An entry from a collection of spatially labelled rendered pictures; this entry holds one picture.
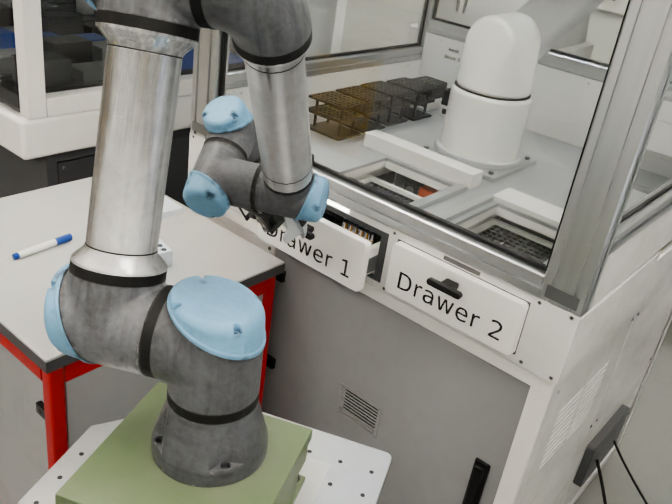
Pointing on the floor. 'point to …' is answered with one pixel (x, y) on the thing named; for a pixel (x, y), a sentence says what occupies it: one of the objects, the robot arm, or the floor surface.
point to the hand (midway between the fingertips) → (296, 227)
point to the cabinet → (446, 391)
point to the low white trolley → (73, 427)
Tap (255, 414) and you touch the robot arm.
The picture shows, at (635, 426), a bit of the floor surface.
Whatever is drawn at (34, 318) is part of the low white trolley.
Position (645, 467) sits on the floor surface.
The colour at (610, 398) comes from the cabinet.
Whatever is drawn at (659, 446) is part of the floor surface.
